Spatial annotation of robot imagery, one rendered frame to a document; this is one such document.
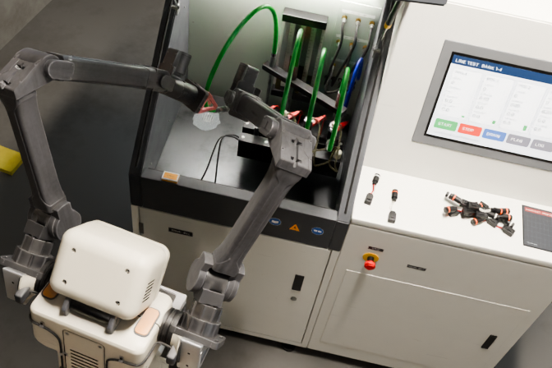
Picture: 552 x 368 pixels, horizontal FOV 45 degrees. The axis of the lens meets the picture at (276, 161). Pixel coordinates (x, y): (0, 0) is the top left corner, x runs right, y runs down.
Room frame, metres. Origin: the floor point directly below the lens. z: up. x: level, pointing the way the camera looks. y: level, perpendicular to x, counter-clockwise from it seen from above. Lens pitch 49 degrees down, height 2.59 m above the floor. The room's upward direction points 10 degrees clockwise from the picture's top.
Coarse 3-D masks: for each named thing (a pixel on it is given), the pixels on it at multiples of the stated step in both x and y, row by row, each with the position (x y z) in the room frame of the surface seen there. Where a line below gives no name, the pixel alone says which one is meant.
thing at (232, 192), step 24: (144, 192) 1.26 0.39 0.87; (168, 192) 1.26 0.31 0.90; (192, 192) 1.25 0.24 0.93; (216, 192) 1.25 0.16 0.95; (240, 192) 1.27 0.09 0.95; (192, 216) 1.25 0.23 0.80; (216, 216) 1.25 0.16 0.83; (288, 216) 1.24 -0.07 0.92; (312, 216) 1.23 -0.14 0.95; (336, 216) 1.25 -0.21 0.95; (312, 240) 1.23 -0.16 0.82
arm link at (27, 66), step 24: (24, 48) 1.04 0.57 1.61; (0, 72) 0.97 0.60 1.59; (24, 72) 0.96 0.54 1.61; (0, 96) 0.93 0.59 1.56; (24, 96) 0.93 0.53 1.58; (24, 120) 0.91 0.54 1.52; (24, 144) 0.90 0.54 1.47; (48, 168) 0.90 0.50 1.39; (48, 192) 0.87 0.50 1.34; (72, 216) 0.87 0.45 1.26
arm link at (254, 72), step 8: (240, 64) 1.38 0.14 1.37; (240, 72) 1.36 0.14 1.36; (248, 72) 1.35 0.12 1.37; (256, 72) 1.36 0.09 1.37; (232, 80) 1.35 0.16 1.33; (240, 80) 1.34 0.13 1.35; (248, 80) 1.33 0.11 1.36; (240, 88) 1.31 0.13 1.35; (248, 88) 1.32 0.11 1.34; (232, 96) 1.26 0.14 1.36
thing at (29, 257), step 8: (24, 240) 0.80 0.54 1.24; (32, 240) 0.80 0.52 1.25; (40, 240) 0.80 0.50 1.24; (16, 248) 0.79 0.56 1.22; (24, 248) 0.78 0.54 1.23; (32, 248) 0.78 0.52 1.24; (40, 248) 0.79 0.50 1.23; (48, 248) 0.80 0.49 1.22; (0, 256) 0.76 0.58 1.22; (8, 256) 0.78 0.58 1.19; (16, 256) 0.76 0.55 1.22; (24, 256) 0.76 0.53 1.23; (32, 256) 0.76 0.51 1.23; (40, 256) 0.77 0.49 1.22; (48, 256) 0.79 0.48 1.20; (8, 264) 0.74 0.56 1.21; (16, 264) 0.75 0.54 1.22; (24, 264) 0.75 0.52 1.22; (32, 264) 0.75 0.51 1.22; (40, 264) 0.76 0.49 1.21; (24, 272) 0.73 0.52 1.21; (32, 272) 0.74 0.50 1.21
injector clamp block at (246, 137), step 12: (252, 132) 1.52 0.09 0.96; (240, 144) 1.46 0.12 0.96; (252, 144) 1.46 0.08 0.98; (264, 144) 1.46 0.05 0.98; (324, 144) 1.51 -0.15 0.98; (336, 144) 1.52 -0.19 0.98; (240, 156) 1.46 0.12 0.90; (252, 156) 1.45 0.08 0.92; (264, 156) 1.45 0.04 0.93; (312, 156) 1.45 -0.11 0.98; (324, 156) 1.45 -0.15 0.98; (312, 168) 1.44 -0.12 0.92; (324, 168) 1.44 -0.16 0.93
